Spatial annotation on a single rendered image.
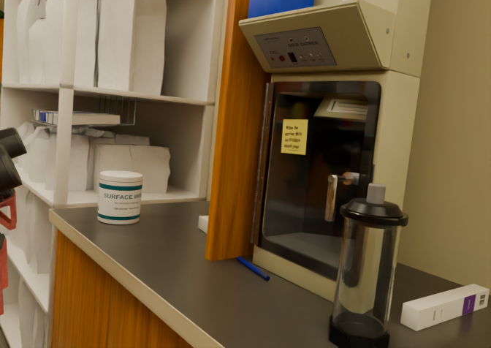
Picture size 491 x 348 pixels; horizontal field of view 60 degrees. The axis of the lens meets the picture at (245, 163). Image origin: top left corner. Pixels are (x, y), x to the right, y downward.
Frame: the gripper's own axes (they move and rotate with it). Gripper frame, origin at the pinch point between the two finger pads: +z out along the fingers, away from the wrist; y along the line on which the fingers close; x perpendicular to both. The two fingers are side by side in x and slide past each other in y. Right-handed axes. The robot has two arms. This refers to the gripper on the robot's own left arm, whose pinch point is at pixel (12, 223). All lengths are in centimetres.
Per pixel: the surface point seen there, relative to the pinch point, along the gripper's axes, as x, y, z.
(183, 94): -80, 96, -5
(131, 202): -28.8, 16.8, 12.3
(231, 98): -57, -19, -12
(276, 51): -65, -31, -19
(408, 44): -80, -52, -14
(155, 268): -24.7, -21.5, 17.7
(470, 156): -105, -42, 21
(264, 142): -59, -24, 0
